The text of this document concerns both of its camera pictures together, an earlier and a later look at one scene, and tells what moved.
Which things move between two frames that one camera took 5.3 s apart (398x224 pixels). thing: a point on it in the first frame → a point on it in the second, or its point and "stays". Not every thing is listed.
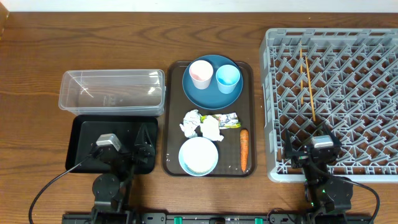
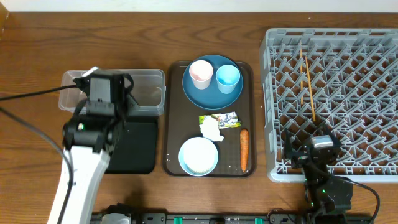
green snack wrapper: [226, 121] stays
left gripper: [143, 150] → [125, 94]
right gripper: [300, 157] stays
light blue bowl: [198, 156] stays
